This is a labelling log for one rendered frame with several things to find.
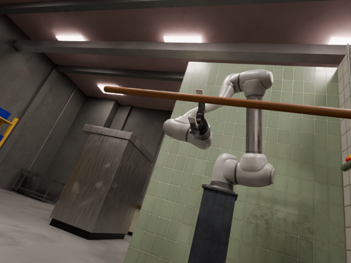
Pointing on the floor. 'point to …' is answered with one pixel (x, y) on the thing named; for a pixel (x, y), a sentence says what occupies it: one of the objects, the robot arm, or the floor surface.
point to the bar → (346, 166)
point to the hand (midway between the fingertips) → (196, 104)
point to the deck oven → (103, 186)
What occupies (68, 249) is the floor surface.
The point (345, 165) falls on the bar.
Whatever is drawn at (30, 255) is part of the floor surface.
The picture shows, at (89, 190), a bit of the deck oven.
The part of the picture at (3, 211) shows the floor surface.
